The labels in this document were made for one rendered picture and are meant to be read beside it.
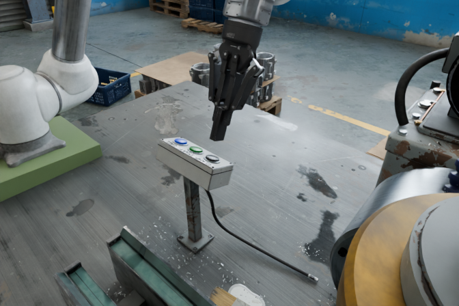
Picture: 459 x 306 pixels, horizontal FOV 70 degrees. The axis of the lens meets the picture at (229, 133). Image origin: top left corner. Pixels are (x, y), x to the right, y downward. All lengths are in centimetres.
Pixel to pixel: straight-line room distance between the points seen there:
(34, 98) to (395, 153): 101
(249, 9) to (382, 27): 553
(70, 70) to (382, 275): 115
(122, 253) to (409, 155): 59
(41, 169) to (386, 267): 108
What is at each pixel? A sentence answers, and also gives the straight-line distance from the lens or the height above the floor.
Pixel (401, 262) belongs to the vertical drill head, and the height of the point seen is 134.
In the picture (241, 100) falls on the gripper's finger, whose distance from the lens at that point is 64.
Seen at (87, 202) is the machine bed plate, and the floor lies 80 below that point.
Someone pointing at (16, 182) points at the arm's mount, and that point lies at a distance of 118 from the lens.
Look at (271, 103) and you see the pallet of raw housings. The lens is 303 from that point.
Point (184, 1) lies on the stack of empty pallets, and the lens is 686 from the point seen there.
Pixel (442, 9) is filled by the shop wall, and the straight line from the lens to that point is 583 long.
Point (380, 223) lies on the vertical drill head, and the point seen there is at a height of 133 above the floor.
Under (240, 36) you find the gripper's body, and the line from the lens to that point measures 62.
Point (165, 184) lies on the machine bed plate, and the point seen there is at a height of 80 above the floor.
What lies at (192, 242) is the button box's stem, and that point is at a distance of 89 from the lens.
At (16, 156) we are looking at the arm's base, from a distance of 123.
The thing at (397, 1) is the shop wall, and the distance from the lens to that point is 599.
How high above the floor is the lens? 148
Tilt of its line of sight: 32 degrees down
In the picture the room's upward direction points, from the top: straight up
